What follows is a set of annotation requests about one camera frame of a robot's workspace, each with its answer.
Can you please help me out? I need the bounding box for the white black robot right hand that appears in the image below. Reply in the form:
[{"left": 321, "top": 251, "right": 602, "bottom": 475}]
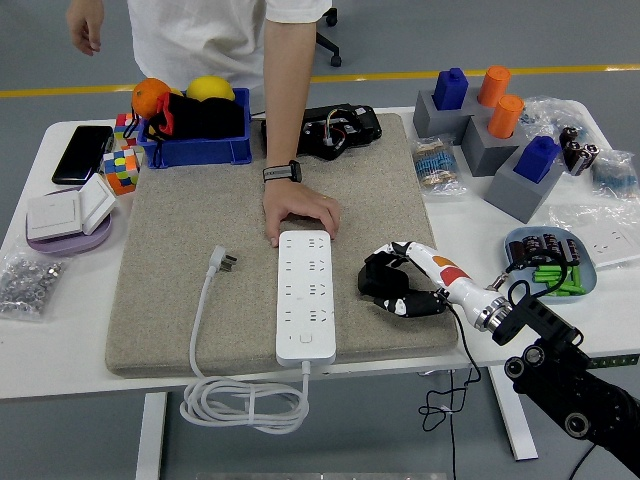
[{"left": 357, "top": 241, "right": 500, "bottom": 325}]

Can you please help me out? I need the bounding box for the person's right hand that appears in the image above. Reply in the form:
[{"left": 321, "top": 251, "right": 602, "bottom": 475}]
[{"left": 65, "top": 0, "right": 105, "bottom": 56}]

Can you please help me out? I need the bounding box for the person's left hand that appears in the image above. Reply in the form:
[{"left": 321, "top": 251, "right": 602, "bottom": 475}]
[{"left": 262, "top": 179, "right": 342, "bottom": 249}]

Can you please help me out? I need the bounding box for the black plug adapter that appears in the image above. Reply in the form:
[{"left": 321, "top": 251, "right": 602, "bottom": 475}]
[{"left": 357, "top": 257, "right": 411, "bottom": 301}]

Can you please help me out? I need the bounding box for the thin black adapter cord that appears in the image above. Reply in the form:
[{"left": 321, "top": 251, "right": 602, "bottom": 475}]
[{"left": 418, "top": 302, "right": 482, "bottom": 432}]

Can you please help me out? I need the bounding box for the white power strip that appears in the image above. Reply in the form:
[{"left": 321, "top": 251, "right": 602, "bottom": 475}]
[{"left": 275, "top": 229, "right": 337, "bottom": 367}]

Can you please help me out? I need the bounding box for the black wrist watch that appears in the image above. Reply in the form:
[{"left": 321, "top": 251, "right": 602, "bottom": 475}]
[{"left": 262, "top": 159, "right": 304, "bottom": 184}]

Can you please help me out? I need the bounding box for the orange fruit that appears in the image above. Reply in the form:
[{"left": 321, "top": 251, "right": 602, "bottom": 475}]
[{"left": 130, "top": 77, "right": 173, "bottom": 120}]

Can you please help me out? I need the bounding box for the grey-brown mat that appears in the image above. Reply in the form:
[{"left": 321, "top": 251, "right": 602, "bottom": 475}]
[{"left": 103, "top": 112, "right": 460, "bottom": 379}]

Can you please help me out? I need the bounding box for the grey block holder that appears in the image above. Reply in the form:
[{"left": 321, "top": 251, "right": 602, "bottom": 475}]
[
  {"left": 412, "top": 87, "right": 484, "bottom": 141},
  {"left": 459, "top": 114, "right": 529, "bottom": 178},
  {"left": 482, "top": 149, "right": 565, "bottom": 225}
]

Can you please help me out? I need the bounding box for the small colourful puzzle cube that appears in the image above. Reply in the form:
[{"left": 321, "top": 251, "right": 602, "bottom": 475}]
[{"left": 112, "top": 112, "right": 144, "bottom": 151}]

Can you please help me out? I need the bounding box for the blue plastic bin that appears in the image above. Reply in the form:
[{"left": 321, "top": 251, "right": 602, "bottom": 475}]
[{"left": 135, "top": 87, "right": 253, "bottom": 169}]

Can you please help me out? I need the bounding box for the bag of tan blue resistors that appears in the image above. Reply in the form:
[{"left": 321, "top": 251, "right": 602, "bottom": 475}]
[{"left": 409, "top": 135, "right": 467, "bottom": 197}]

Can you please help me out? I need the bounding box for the black smartphone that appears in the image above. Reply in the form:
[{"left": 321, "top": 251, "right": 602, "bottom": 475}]
[{"left": 51, "top": 124, "right": 115, "bottom": 186}]

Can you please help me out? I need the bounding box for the clear plastic bag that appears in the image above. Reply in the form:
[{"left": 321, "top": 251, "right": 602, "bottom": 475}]
[{"left": 547, "top": 202, "right": 640, "bottom": 271}]

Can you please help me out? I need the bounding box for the light blue tray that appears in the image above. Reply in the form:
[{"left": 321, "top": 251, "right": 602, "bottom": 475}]
[{"left": 502, "top": 225, "right": 599, "bottom": 305}]

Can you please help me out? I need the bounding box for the yellow lemon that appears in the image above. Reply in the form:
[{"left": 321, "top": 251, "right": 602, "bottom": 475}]
[{"left": 185, "top": 74, "right": 236, "bottom": 104}]

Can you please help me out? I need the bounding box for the blue square peg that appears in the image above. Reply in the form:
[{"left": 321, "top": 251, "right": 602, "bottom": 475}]
[
  {"left": 512, "top": 134, "right": 562, "bottom": 185},
  {"left": 432, "top": 67, "right": 470, "bottom": 111}
]

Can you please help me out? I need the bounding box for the large colourful puzzle cube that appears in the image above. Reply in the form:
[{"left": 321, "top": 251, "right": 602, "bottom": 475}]
[{"left": 101, "top": 147, "right": 141, "bottom": 196}]

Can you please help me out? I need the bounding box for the white table leg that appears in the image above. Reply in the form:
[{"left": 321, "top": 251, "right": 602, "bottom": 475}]
[
  {"left": 134, "top": 391, "right": 169, "bottom": 480},
  {"left": 487, "top": 365, "right": 540, "bottom": 461}
]

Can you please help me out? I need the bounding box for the black office chair base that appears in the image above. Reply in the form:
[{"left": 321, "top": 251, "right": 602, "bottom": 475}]
[{"left": 315, "top": 7, "right": 343, "bottom": 69}]

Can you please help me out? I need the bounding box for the orange cylinder peg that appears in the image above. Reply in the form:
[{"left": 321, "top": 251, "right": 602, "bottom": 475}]
[
  {"left": 476, "top": 64, "right": 512, "bottom": 109},
  {"left": 486, "top": 93, "right": 525, "bottom": 140}
]

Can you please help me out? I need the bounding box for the bag of black capacitors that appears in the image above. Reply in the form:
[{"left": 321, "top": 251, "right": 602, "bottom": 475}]
[{"left": 557, "top": 125, "right": 601, "bottom": 177}]

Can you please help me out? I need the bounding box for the black table control panel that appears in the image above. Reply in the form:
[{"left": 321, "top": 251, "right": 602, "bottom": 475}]
[{"left": 587, "top": 353, "right": 640, "bottom": 370}]

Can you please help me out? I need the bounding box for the clear bag of small parts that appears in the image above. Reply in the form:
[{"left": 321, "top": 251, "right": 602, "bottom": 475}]
[{"left": 517, "top": 95, "right": 589, "bottom": 144}]

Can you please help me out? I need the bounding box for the purple round plate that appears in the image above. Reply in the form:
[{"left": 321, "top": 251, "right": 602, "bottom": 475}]
[{"left": 25, "top": 187, "right": 115, "bottom": 258}]

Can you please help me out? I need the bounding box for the bag of metal nuts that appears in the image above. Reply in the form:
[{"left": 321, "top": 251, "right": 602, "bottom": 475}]
[{"left": 0, "top": 249, "right": 66, "bottom": 322}]

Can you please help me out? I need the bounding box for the black electronic device with wires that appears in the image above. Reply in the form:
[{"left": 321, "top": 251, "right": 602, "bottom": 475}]
[{"left": 259, "top": 103, "right": 384, "bottom": 162}]

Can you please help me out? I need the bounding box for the white power cord with plug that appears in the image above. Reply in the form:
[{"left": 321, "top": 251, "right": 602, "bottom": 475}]
[{"left": 178, "top": 244, "right": 312, "bottom": 435}]

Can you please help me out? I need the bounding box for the black drawstring pouch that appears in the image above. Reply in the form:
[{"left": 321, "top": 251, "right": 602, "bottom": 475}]
[{"left": 122, "top": 92, "right": 246, "bottom": 169}]

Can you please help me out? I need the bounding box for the white wall socket panel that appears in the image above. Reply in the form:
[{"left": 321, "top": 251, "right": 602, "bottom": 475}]
[{"left": 590, "top": 228, "right": 640, "bottom": 270}]

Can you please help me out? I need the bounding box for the thin black hanging cable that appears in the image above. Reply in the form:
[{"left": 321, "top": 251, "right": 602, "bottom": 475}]
[{"left": 448, "top": 369, "right": 459, "bottom": 480}]

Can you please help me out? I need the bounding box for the white tilted wall switch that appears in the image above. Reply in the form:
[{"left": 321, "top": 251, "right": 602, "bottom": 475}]
[{"left": 77, "top": 172, "right": 119, "bottom": 236}]

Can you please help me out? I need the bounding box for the white flat wall switch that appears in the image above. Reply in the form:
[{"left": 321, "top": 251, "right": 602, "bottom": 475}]
[{"left": 25, "top": 189, "right": 84, "bottom": 242}]

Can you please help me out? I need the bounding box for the black floor cable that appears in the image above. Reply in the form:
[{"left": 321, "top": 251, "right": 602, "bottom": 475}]
[{"left": 568, "top": 442, "right": 599, "bottom": 480}]

